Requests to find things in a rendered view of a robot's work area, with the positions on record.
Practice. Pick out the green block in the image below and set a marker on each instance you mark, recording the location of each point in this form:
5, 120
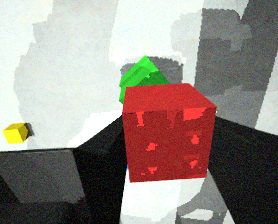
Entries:
134, 70
148, 75

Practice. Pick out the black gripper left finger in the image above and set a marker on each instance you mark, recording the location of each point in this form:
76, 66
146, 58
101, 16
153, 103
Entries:
91, 177

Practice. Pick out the red block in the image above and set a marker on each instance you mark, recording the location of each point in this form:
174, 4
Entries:
168, 132

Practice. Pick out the yellow cube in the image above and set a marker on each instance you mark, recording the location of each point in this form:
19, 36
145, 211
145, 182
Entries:
16, 133

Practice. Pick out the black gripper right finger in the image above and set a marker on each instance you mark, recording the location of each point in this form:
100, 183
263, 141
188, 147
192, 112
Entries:
244, 165

